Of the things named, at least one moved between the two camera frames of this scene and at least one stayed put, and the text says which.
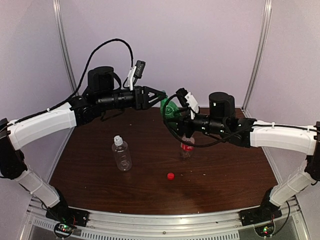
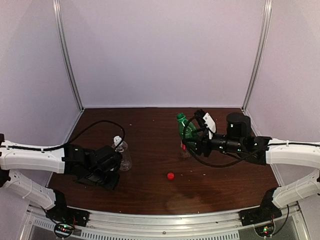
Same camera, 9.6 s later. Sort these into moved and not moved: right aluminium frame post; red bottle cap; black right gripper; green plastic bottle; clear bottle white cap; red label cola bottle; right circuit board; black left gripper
Moved: black right gripper; green plastic bottle; black left gripper
Not moved: red bottle cap; right aluminium frame post; clear bottle white cap; right circuit board; red label cola bottle
